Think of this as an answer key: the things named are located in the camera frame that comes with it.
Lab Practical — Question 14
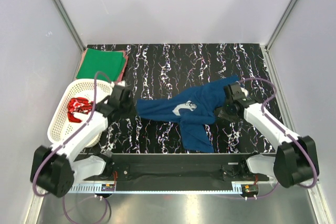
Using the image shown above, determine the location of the left small electronics board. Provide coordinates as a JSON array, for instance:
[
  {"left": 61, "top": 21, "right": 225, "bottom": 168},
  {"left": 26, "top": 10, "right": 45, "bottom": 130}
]
[{"left": 101, "top": 184, "right": 116, "bottom": 191}]

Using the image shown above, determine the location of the blue t shirt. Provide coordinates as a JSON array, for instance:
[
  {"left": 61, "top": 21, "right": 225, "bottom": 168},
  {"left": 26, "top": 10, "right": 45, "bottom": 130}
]
[{"left": 136, "top": 76, "right": 239, "bottom": 153}]

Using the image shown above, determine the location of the left aluminium frame post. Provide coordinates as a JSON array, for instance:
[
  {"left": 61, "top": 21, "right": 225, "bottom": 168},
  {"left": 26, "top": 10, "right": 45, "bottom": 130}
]
[{"left": 36, "top": 0, "right": 87, "bottom": 51}]

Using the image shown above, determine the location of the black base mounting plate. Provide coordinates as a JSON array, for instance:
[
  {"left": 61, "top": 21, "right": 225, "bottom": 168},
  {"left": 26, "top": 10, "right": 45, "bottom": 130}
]
[{"left": 86, "top": 153, "right": 269, "bottom": 182}]

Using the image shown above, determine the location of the red and white t shirt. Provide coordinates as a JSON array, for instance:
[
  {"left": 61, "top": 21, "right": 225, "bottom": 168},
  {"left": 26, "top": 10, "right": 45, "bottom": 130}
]
[{"left": 67, "top": 97, "right": 93, "bottom": 123}]

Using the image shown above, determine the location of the right aluminium frame post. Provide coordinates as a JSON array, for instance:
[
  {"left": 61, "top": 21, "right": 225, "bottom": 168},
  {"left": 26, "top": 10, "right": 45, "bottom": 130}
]
[{"left": 265, "top": 0, "right": 299, "bottom": 51}]

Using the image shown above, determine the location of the white slotted cable duct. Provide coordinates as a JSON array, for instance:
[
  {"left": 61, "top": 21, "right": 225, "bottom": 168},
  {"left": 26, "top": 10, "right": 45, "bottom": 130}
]
[{"left": 68, "top": 182, "right": 243, "bottom": 195}]

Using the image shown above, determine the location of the white plastic laundry basket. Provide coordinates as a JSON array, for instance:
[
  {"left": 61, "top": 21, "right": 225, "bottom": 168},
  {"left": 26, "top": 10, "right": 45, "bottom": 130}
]
[{"left": 47, "top": 79, "right": 112, "bottom": 146}]

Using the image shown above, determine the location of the aluminium frame post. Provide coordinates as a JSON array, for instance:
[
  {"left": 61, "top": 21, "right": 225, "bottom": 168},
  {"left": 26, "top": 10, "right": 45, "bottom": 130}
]
[
  {"left": 265, "top": 0, "right": 299, "bottom": 51},
  {"left": 36, "top": 0, "right": 87, "bottom": 51}
]

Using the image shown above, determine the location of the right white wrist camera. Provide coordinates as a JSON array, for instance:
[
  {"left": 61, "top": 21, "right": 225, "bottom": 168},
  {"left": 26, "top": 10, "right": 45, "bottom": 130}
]
[{"left": 240, "top": 86, "right": 249, "bottom": 98}]

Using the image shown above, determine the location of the folded green t shirt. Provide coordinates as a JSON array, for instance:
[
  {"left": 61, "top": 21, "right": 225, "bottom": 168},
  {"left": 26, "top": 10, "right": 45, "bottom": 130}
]
[{"left": 75, "top": 48, "right": 126, "bottom": 82}]

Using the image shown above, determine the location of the right small electronics board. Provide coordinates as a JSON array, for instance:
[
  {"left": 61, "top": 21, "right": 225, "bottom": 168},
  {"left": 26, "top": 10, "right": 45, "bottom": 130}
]
[{"left": 243, "top": 184, "right": 259, "bottom": 193}]

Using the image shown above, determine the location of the small electronics board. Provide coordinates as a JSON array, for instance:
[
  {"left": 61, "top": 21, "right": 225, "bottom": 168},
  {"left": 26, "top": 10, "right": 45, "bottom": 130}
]
[
  {"left": 243, "top": 184, "right": 259, "bottom": 193},
  {"left": 101, "top": 184, "right": 116, "bottom": 191}
]

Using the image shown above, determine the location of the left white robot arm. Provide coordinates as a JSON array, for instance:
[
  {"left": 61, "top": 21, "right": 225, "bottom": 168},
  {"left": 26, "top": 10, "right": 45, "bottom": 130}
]
[{"left": 30, "top": 81, "right": 133, "bottom": 198}]

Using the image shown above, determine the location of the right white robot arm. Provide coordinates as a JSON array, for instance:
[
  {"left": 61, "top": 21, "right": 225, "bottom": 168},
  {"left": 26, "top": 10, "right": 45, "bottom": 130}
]
[{"left": 218, "top": 82, "right": 319, "bottom": 188}]

